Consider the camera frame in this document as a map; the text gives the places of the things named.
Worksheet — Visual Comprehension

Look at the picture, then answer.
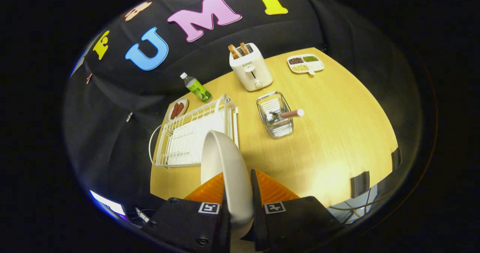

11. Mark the green label drink bottle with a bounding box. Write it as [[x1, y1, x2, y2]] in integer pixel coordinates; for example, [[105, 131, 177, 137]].
[[180, 72, 212, 103]]

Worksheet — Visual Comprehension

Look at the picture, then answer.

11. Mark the metal wire basket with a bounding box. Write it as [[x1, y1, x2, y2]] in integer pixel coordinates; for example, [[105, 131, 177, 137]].
[[256, 91, 294, 139]]

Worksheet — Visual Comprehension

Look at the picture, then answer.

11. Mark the black backdrop cloth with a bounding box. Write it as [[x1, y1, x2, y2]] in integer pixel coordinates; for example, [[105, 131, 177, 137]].
[[62, 0, 424, 216]]

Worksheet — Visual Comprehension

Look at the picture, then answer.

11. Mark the white divided dish with beans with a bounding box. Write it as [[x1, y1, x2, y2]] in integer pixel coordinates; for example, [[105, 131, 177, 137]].
[[287, 54, 325, 76]]

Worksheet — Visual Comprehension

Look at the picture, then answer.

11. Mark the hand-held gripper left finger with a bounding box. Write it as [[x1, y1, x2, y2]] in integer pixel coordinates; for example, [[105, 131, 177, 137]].
[[141, 172, 232, 253]]

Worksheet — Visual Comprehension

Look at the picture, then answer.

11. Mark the white wire dish rack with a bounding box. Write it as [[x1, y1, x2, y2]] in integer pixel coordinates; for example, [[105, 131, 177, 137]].
[[149, 94, 239, 168]]

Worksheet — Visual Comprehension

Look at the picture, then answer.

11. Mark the black table edge bracket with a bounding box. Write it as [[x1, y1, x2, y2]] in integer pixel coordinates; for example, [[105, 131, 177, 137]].
[[351, 171, 371, 199], [391, 148, 402, 171]]

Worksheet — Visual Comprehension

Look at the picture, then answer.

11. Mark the white round plate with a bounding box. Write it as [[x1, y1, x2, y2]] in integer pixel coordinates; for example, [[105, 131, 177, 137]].
[[201, 130, 254, 240]]

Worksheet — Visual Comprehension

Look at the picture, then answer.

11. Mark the spoon with reddish handle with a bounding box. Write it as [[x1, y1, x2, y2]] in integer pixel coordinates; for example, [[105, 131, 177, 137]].
[[266, 109, 305, 121]]

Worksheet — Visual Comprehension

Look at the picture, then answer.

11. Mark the small beige plate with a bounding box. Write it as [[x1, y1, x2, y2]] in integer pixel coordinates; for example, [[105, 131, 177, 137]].
[[165, 97, 189, 123]]

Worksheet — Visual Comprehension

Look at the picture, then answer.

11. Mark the white toaster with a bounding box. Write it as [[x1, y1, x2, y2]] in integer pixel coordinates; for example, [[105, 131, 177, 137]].
[[229, 43, 273, 92]]

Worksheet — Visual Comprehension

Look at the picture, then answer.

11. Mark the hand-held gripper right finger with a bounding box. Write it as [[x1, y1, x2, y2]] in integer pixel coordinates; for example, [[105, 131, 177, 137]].
[[242, 169, 345, 253]]

